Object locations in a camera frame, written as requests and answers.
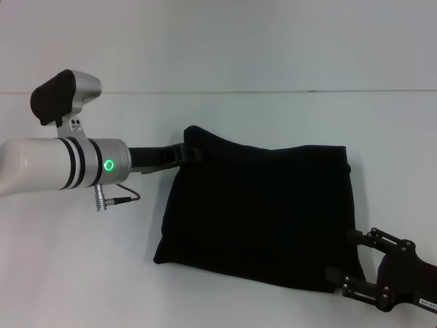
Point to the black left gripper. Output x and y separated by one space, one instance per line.
150 159

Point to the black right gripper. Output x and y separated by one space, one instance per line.
406 276

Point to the black shirt with FREE print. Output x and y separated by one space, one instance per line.
259 212

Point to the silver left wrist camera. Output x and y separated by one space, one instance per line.
61 95

